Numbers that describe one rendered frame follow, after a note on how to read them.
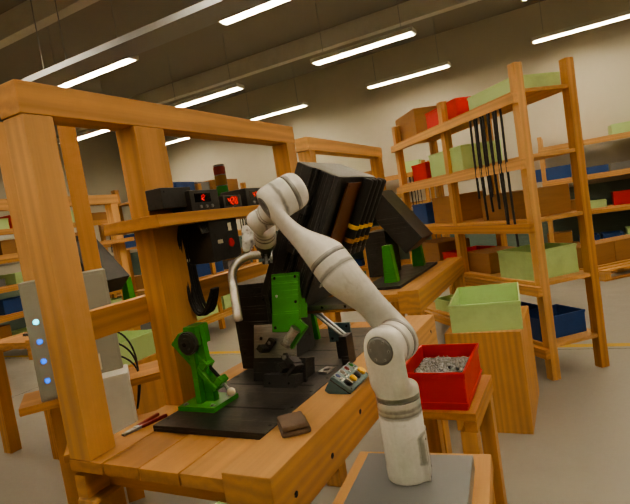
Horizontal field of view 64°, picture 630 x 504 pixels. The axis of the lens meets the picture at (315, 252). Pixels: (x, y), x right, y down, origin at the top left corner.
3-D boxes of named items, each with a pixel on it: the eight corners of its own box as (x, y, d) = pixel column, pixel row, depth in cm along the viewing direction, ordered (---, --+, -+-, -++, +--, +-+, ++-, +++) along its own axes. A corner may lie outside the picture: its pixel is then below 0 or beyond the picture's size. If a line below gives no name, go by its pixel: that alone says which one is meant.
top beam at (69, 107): (295, 143, 266) (292, 126, 265) (20, 112, 133) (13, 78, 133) (281, 147, 270) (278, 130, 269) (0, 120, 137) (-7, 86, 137)
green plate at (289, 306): (311, 331, 183) (309, 273, 186) (299, 331, 175) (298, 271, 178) (284, 332, 188) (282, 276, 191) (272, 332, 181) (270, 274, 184)
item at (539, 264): (548, 382, 365) (506, 49, 349) (413, 327, 589) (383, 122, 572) (610, 366, 378) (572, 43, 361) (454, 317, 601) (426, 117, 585)
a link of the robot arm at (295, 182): (275, 189, 142) (250, 204, 139) (296, 164, 116) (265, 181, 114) (292, 217, 142) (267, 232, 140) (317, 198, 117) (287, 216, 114)
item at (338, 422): (438, 344, 245) (434, 314, 244) (281, 542, 113) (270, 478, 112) (410, 344, 252) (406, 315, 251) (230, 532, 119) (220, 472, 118)
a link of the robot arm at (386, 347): (395, 329, 99) (408, 414, 100) (416, 317, 106) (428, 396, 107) (356, 329, 104) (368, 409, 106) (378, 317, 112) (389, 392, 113)
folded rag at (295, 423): (277, 425, 140) (275, 414, 140) (305, 418, 142) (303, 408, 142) (282, 439, 131) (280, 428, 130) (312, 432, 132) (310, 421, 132)
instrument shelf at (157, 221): (298, 209, 236) (296, 201, 236) (159, 227, 157) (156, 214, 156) (254, 217, 248) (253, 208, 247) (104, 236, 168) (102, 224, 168)
